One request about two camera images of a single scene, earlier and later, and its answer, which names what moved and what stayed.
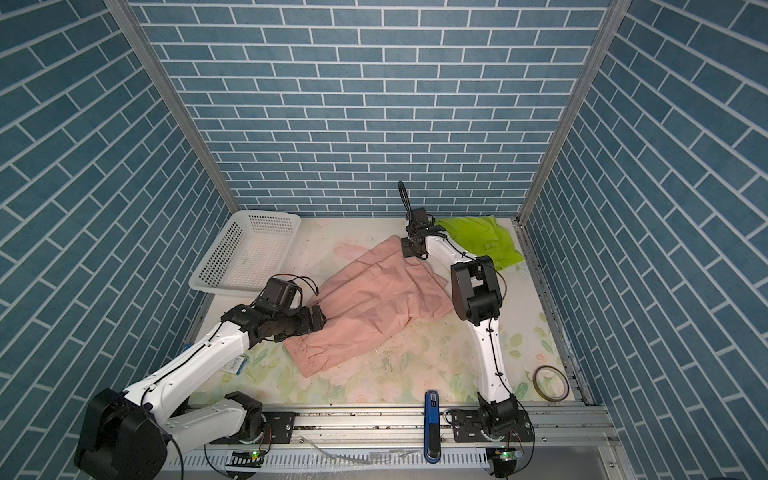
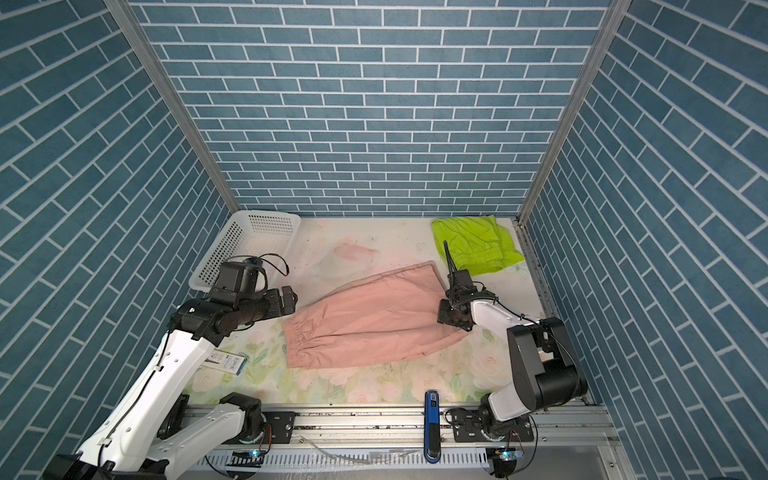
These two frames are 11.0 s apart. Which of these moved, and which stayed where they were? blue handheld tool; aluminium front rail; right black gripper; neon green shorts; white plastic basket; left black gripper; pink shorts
Moved: left black gripper; pink shorts; right black gripper
Stayed: white plastic basket; neon green shorts; aluminium front rail; blue handheld tool
